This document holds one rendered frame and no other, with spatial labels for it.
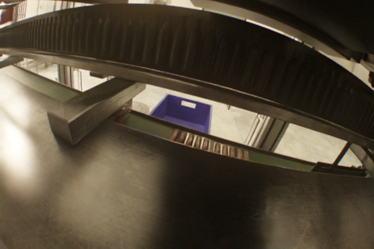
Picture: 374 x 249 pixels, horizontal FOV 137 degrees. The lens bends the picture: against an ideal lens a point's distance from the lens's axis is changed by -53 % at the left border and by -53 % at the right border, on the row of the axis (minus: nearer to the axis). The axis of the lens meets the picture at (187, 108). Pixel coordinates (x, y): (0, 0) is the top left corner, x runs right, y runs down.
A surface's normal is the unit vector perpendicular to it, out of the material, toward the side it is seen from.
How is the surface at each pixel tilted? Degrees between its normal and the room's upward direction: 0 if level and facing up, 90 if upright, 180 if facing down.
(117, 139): 0
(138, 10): 90
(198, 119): 90
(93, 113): 90
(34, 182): 0
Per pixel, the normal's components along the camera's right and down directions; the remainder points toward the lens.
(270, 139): -0.19, 0.41
